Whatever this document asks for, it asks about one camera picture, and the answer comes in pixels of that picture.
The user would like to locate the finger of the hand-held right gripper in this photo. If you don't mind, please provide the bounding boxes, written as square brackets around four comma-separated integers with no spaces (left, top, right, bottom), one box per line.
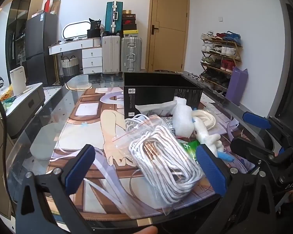
[243,112,293,149]
[230,138,293,167]

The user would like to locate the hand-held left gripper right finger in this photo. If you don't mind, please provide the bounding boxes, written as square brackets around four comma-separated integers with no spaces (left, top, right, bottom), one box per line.
[195,144,277,234]

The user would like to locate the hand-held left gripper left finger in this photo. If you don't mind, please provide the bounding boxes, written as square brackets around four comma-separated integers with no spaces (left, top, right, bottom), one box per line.
[15,144,97,234]

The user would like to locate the green packet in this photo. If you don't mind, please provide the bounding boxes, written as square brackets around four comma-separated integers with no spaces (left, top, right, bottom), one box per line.
[182,140,201,164]

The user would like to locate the clear bag of white cables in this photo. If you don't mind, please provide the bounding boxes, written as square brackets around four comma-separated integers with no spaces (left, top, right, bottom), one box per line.
[113,114,204,216]

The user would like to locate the white foam piece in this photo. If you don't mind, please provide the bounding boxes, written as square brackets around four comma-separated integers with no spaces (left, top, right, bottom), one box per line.
[172,96,194,138]

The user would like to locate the black cardboard box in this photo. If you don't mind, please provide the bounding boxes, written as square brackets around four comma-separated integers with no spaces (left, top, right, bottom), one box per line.
[123,72,203,120]

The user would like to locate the person's left hand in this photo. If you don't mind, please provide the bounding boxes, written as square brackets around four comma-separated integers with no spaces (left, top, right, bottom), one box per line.
[134,225,159,234]

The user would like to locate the white plush toy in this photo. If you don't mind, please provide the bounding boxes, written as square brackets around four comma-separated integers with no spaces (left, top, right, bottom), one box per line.
[192,117,235,162]

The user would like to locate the purple bag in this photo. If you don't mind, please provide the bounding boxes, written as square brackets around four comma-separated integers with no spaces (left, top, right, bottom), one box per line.
[226,66,249,106]

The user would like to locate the printed desk mat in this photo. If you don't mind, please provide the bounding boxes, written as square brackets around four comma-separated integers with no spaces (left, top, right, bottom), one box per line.
[49,86,257,221]

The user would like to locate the gold shoe rack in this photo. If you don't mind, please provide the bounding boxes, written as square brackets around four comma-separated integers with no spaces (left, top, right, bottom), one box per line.
[200,30,243,95]

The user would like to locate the cluster of loose shoes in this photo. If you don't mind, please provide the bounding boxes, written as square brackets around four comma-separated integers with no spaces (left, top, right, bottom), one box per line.
[186,72,205,82]

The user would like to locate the rows of racked sneakers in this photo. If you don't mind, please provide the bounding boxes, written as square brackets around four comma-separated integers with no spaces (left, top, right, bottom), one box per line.
[201,30,242,93]

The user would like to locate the crumpled clear plastic bag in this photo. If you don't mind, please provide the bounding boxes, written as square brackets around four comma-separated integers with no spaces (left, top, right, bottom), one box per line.
[135,100,179,117]

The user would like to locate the grey sideboard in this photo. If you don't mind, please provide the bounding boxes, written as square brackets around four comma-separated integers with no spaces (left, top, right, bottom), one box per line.
[0,83,46,137]

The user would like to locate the green snack bag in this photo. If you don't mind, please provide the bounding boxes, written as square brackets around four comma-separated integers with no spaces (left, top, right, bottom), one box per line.
[0,97,16,108]

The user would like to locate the woven basket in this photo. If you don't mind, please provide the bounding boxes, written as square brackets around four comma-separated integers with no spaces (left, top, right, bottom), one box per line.
[61,56,79,76]

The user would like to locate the orange snack bag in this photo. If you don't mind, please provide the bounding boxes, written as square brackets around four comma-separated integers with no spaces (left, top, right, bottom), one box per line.
[0,88,15,100]

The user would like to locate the white kettle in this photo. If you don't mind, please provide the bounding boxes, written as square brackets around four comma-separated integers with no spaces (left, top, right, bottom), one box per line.
[10,66,27,95]

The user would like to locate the white vanity desk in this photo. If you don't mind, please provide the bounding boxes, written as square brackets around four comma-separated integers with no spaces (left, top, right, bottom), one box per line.
[48,38,103,75]

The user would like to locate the white suitcase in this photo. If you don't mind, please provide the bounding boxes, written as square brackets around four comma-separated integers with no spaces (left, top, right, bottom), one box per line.
[102,35,121,73]

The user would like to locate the silver suitcase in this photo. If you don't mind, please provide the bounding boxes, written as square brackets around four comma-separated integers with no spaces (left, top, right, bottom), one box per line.
[120,37,142,72]

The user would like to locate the wooden door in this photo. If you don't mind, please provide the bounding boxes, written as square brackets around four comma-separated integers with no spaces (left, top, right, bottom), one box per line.
[146,0,189,72]

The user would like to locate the black refrigerator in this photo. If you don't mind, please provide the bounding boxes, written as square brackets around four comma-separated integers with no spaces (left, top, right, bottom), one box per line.
[26,12,58,86]

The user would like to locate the oval mirror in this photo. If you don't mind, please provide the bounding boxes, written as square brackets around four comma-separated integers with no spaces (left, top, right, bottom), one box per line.
[62,21,92,41]

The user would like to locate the black bag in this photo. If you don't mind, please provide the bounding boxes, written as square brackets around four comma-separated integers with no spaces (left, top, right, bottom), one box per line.
[87,18,103,39]

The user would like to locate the teal suitcase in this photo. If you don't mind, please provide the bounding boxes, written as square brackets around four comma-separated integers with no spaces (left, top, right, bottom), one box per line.
[105,1,124,36]

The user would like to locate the white cord coil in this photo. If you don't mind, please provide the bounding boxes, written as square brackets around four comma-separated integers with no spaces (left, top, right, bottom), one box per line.
[192,110,217,131]

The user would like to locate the white cable bundle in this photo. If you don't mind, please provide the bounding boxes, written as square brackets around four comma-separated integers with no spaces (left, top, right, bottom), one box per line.
[124,113,153,137]

